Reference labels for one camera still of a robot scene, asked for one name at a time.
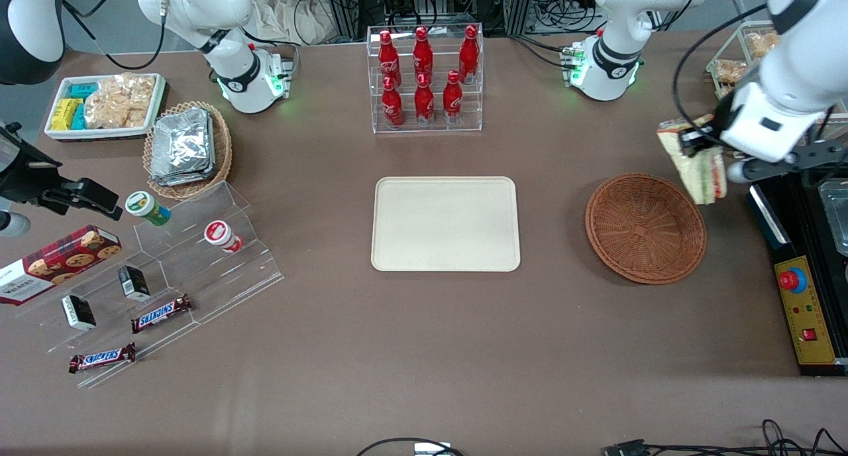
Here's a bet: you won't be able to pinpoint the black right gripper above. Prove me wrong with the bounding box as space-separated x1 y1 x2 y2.
0 121 123 238

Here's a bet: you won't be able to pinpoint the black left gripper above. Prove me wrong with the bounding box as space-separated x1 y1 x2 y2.
681 97 848 183

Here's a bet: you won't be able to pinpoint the triangle sandwich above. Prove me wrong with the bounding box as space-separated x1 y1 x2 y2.
657 117 728 206

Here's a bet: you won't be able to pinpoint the white rectangular snack tray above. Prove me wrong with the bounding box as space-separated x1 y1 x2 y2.
44 73 167 142

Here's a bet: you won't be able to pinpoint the round brown wicker basket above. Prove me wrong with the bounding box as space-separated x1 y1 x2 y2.
585 172 708 285

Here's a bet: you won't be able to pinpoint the oval light wicker basket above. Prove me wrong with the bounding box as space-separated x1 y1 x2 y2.
143 101 233 200

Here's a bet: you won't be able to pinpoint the beige plastic tray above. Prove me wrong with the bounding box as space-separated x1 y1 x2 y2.
371 176 521 272

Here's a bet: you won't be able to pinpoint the red tartan cookie box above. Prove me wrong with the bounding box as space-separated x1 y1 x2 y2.
0 225 123 306

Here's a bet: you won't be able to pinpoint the green lidded yogurt cup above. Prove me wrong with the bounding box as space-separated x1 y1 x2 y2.
125 191 172 227

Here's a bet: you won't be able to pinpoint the yellow snack packet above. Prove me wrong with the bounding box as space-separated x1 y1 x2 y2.
51 98 83 131

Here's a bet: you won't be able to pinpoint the small black box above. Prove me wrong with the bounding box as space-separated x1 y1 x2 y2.
118 265 152 302
62 295 97 331

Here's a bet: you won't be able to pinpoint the clear bag of crackers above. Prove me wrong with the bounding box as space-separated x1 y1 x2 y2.
84 74 157 129

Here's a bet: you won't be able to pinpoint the silver foil packs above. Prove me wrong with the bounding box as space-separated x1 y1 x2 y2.
150 107 217 187

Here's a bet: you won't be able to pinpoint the Snickers chocolate bar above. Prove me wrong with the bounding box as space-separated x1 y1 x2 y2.
69 342 137 374
131 294 193 334

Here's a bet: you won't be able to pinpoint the red lidded yogurt cup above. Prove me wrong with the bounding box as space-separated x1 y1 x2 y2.
204 221 244 253

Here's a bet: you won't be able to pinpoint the clear plastic container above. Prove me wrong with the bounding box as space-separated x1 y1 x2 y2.
818 179 848 258

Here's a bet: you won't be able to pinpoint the red emergency stop button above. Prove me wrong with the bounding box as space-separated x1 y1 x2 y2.
778 268 808 294

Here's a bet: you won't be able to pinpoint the clear acrylic stepped display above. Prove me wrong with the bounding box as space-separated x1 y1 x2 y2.
13 181 285 389

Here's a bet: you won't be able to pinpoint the black control box yellow panel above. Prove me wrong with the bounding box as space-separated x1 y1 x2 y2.
747 168 848 377

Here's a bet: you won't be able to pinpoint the red Coca-Cola bottle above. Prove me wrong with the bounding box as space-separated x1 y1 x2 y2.
378 30 402 89
413 26 434 86
442 70 464 124
414 74 436 127
458 25 480 84
381 76 405 129

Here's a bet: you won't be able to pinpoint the clear acrylic bottle rack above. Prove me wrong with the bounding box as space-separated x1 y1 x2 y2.
366 24 484 135

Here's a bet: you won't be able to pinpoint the beige cloth bag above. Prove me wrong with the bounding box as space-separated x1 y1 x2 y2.
249 0 346 46

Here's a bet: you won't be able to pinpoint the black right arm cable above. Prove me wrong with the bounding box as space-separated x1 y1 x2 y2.
61 0 167 71

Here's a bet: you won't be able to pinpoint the black cable bundle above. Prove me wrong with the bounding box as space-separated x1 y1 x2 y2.
530 0 605 34

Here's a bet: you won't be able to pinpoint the black cable with connector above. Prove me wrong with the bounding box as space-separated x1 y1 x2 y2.
603 419 848 456

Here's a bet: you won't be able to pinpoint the black cable with white plug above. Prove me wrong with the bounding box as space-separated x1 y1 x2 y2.
356 437 464 456

